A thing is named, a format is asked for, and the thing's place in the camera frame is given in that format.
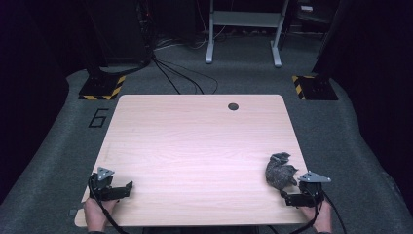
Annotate black equipment cabinet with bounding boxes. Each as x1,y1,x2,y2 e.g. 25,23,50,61
85,0,151,66

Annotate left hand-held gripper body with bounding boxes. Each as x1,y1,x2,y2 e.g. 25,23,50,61
89,166,115,201

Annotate person's right hand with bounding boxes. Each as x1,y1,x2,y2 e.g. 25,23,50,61
298,199,333,234

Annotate person's left hand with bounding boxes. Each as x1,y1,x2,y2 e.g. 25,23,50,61
83,197,120,233

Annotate grey speckled cloth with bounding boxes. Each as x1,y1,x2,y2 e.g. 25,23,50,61
265,151,299,191

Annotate white floor cables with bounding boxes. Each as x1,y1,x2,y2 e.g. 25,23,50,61
154,6,228,53

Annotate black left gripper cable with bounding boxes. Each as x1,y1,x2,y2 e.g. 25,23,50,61
87,175,131,234

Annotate thick black hose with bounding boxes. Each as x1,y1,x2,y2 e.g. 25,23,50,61
96,58,153,78

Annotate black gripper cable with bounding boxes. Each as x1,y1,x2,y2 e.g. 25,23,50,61
87,175,131,234
288,190,348,234

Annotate white metal desk frame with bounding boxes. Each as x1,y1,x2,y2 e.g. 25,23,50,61
205,0,290,68

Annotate black floor cable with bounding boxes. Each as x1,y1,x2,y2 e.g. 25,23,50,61
160,58,219,96
153,58,205,96
151,58,182,96

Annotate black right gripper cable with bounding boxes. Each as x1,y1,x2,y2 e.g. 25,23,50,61
288,190,348,234

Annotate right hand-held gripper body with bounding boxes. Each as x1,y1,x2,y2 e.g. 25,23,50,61
297,171,332,208

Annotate black hazard-striped stand base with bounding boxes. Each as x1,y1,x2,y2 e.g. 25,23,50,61
290,74,340,101
78,73,128,101

